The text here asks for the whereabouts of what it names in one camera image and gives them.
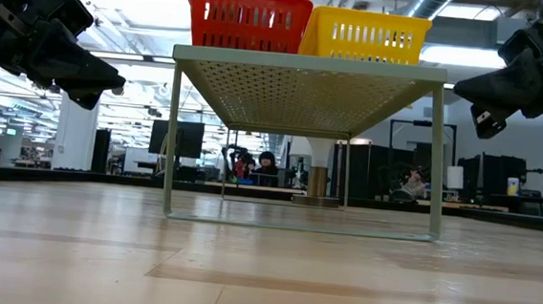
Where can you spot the yellow plastic basket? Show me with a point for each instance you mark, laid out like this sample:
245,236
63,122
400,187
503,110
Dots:
366,34

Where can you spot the black metal table frame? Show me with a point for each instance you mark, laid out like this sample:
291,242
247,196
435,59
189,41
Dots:
106,180

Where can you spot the white paper towel roll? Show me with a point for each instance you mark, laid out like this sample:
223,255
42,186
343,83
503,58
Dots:
455,177

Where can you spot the black rig frame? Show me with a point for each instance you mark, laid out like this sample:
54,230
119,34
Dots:
422,122

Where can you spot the silver spiral air duct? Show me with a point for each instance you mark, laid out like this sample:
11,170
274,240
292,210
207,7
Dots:
423,2

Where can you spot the black tall cabinet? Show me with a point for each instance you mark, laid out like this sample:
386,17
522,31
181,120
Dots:
100,149

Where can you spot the black computer monitor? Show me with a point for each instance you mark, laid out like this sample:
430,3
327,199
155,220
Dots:
186,139

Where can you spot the black equipment rack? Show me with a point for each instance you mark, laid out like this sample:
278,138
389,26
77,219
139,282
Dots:
495,172

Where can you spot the red plastic basket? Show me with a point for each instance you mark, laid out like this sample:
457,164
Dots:
247,21

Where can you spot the seated person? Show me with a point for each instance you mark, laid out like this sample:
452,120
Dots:
413,185
266,166

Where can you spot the white yellow bottle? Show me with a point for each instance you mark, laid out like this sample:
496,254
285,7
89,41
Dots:
513,186

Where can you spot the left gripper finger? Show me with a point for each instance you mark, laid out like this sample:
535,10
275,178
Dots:
76,66
86,100

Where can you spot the green perforated metal shelf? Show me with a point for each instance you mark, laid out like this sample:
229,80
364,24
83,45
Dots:
306,63

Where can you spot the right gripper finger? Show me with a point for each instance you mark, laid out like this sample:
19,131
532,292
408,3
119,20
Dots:
486,124
506,89

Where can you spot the white round column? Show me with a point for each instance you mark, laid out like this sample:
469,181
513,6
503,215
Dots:
76,133

